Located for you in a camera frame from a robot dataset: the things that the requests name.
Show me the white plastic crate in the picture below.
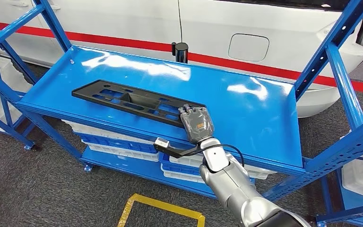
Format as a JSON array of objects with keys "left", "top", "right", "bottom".
[
  {"left": 60, "top": 119, "right": 157, "bottom": 145},
  {"left": 160, "top": 164, "right": 207, "bottom": 184},
  {"left": 81, "top": 139, "right": 160, "bottom": 163},
  {"left": 169, "top": 153, "right": 277, "bottom": 180}
]

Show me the long black plastic part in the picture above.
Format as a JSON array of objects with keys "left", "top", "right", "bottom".
[{"left": 71, "top": 79, "right": 207, "bottom": 129}]

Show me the blue plastic crate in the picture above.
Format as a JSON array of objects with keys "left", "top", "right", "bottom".
[
  {"left": 159, "top": 152, "right": 256, "bottom": 176},
  {"left": 75, "top": 133, "right": 159, "bottom": 154}
]

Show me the black stanchion post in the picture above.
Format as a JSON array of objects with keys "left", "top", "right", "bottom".
[{"left": 171, "top": 41, "right": 189, "bottom": 64}]

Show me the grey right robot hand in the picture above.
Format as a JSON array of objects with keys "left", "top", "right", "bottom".
[{"left": 177, "top": 104, "right": 215, "bottom": 145}]

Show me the yellow floor tape square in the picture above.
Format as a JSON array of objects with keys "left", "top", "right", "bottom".
[{"left": 117, "top": 193, "right": 206, "bottom": 227}]

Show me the white car with red stripe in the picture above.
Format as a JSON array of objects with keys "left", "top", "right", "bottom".
[{"left": 0, "top": 0, "right": 363, "bottom": 118}]

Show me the blue metal shelf rack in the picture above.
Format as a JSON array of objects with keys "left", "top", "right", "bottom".
[
  {"left": 0, "top": 12, "right": 40, "bottom": 151},
  {"left": 316, "top": 157, "right": 363, "bottom": 227},
  {"left": 0, "top": 0, "right": 363, "bottom": 203}
]

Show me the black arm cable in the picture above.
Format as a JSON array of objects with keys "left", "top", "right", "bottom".
[{"left": 184, "top": 144, "right": 245, "bottom": 166}]

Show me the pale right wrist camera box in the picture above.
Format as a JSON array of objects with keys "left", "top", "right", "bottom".
[{"left": 153, "top": 137, "right": 201, "bottom": 159}]

